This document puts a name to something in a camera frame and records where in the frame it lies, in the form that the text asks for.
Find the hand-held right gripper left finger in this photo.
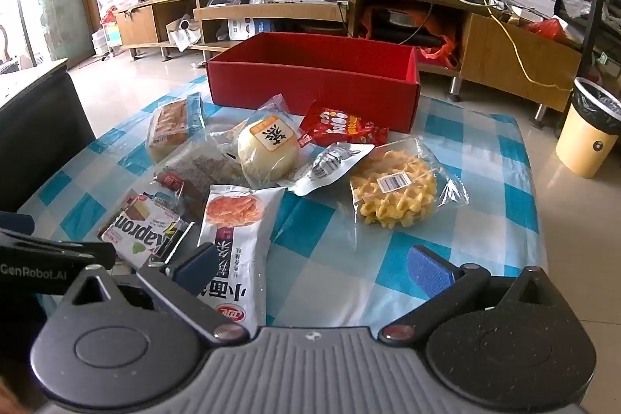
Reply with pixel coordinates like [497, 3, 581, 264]
[61, 242, 250, 344]

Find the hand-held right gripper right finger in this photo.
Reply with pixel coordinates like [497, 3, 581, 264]
[378, 244, 566, 344]

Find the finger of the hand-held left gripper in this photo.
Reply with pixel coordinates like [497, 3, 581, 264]
[0, 230, 118, 270]

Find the white noodle snack packet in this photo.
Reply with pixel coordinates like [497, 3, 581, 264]
[196, 184, 287, 332]

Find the wafer packet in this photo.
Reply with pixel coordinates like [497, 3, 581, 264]
[97, 191, 195, 269]

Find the waffle packet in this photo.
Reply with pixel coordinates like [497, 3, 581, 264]
[347, 137, 469, 229]

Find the round steamed cake packet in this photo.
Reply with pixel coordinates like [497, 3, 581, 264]
[208, 93, 304, 192]

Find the white and silver snack packet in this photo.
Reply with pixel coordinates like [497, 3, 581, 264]
[281, 142, 375, 196]

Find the red candy packet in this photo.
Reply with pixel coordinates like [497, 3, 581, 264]
[297, 100, 390, 148]

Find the red cardboard box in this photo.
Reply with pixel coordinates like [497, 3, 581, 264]
[206, 32, 422, 133]

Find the blue and white checked tablecloth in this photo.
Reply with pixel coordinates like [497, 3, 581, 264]
[14, 74, 549, 327]

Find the clear packet of dark snack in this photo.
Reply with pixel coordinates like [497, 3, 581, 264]
[154, 130, 248, 221]

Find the sliced bread packet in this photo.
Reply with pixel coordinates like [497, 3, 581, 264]
[148, 93, 207, 165]

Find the yellow trash bin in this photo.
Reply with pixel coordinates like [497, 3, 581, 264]
[554, 77, 621, 179]

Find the orange plastic bag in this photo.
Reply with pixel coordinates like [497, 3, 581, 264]
[361, 4, 459, 68]

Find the white storage rack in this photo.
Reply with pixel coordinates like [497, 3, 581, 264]
[92, 0, 128, 56]

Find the white paper bag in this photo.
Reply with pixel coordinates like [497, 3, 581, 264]
[167, 17, 202, 52]

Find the blue and white box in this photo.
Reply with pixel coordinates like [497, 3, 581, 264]
[228, 17, 272, 41]

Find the red plastic bag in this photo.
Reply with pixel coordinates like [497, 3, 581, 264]
[521, 17, 571, 41]

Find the white media player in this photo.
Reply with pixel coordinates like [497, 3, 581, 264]
[262, 0, 350, 7]

